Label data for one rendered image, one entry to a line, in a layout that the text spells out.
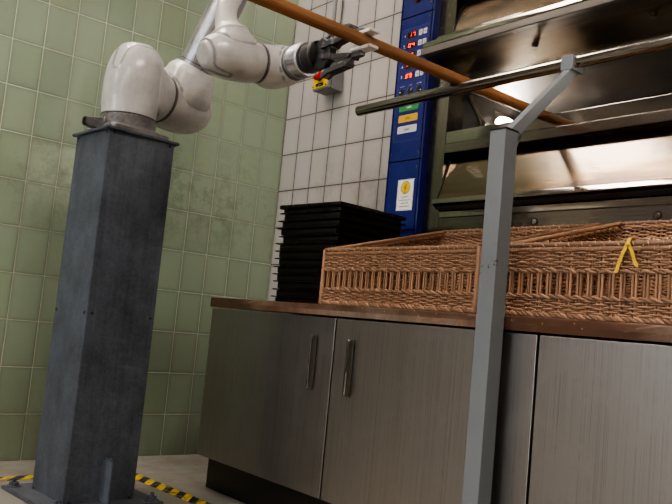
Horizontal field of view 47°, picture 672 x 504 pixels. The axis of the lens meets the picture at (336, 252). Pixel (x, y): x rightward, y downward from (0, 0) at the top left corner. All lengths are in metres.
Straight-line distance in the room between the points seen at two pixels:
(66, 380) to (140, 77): 0.85
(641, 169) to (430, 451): 0.90
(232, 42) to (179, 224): 1.12
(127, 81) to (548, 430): 1.44
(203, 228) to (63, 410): 1.06
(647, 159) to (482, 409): 0.87
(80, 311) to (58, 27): 1.10
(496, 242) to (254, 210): 1.71
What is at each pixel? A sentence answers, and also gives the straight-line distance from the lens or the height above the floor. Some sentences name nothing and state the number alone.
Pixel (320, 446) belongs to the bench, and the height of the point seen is 0.23.
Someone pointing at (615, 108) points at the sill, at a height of 1.16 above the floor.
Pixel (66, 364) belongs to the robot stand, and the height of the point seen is 0.36.
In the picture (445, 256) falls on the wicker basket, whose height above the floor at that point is 0.71.
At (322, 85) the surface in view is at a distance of 2.99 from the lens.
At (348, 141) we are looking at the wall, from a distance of 2.91.
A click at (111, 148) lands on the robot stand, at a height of 0.94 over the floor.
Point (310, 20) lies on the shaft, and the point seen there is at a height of 1.18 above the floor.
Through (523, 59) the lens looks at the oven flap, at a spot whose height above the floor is 1.36.
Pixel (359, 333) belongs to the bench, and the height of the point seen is 0.51.
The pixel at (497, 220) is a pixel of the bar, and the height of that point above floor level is 0.76.
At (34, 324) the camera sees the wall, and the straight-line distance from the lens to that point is 2.74.
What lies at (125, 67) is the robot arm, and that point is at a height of 1.18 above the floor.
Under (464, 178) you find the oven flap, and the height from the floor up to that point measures 1.02.
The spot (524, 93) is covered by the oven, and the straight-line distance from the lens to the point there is 2.67.
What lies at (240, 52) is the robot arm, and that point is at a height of 1.17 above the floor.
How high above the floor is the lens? 0.53
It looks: 5 degrees up
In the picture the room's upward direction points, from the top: 5 degrees clockwise
